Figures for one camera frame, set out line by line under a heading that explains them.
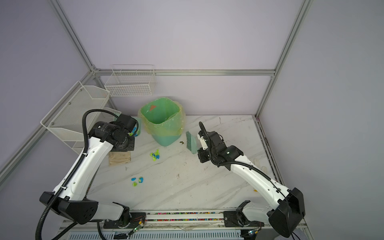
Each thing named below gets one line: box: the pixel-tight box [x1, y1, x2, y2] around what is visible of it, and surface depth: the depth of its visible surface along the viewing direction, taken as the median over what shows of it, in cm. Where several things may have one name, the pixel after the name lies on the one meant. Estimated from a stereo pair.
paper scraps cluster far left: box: [131, 176, 144, 187], surface depth 88 cm
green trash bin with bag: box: [138, 97, 186, 147], surface depth 96 cm
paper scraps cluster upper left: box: [150, 149, 160, 162], surface depth 100 cm
